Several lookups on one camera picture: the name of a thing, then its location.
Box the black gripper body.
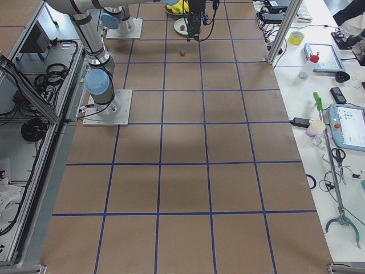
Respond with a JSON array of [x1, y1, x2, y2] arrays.
[[188, 0, 206, 15]]

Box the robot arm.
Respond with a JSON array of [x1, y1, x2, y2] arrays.
[[100, 1, 189, 33], [45, 0, 220, 114]]

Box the light green plate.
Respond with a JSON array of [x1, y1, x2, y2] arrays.
[[173, 18, 188, 37]]

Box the yellow banana bunch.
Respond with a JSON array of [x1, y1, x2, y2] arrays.
[[166, 0, 189, 15]]

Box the brown wicker basket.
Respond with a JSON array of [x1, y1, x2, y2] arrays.
[[165, 5, 189, 15]]

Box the yellow tape roll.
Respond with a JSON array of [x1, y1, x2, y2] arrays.
[[288, 31, 305, 46]]

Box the clear bottle red cap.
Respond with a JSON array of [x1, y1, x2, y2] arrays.
[[298, 52, 319, 80]]

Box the teach pendant tablet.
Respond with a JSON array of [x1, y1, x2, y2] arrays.
[[303, 43, 346, 73], [328, 104, 364, 151]]

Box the black power adapter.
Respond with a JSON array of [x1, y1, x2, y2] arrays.
[[290, 117, 311, 128]]

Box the white paper cup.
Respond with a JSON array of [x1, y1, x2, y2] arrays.
[[305, 120, 326, 138]]

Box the black scissors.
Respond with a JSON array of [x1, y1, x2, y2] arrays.
[[331, 148, 346, 185]]

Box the reacher grabber tool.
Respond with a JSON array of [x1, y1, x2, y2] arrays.
[[313, 91, 362, 249]]

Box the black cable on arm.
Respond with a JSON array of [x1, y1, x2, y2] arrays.
[[198, 0, 219, 42]]

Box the aluminium frame post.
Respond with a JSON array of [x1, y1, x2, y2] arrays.
[[267, 0, 302, 65]]

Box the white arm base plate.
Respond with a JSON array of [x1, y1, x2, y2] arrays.
[[106, 18, 143, 40], [83, 90, 133, 126]]

